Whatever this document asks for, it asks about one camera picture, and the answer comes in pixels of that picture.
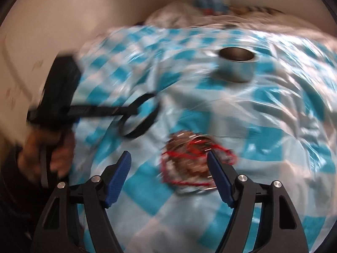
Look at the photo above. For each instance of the dark striped cloth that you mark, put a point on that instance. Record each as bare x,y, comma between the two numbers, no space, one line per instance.
252,10

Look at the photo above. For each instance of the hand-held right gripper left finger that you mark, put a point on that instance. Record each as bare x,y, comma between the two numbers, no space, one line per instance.
118,179

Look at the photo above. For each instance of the round metal tin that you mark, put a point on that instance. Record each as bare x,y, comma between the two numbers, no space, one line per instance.
234,68

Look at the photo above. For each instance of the person's left hand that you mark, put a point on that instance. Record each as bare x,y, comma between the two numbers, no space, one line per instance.
30,155

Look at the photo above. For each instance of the blue white checked plastic sheet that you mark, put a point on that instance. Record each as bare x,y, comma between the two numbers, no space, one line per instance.
147,189

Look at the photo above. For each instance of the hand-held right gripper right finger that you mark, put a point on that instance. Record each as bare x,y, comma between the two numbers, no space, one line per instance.
219,179

